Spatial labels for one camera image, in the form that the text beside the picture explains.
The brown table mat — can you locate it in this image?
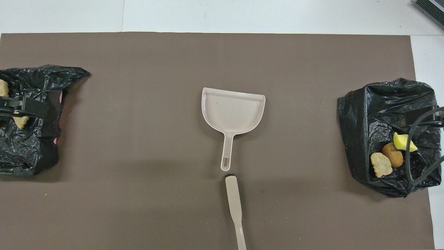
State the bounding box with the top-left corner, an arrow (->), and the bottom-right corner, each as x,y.
0,32 -> 435,250

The black bag lined bin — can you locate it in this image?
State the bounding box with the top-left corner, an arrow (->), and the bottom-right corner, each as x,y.
0,64 -> 91,175
337,78 -> 443,198

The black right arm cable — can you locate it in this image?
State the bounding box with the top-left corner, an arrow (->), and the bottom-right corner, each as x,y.
405,106 -> 444,184

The grey ribbed device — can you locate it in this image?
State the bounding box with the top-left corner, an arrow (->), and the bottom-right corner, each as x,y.
414,0 -> 444,30

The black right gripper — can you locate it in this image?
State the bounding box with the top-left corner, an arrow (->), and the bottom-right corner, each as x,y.
402,107 -> 444,127

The yellow sponge piece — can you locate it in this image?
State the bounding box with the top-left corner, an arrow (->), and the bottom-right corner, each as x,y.
393,132 -> 418,152

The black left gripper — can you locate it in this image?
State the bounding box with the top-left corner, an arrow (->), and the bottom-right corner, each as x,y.
0,97 -> 50,120

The golden brown toy nugget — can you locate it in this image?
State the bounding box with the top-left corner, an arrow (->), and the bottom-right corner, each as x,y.
382,142 -> 404,168

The pale cream toy nugget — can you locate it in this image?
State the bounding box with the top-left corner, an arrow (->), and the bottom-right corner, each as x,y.
370,153 -> 393,178

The beige plastic dustpan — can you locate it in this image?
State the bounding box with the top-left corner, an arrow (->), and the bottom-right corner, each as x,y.
202,87 -> 266,172

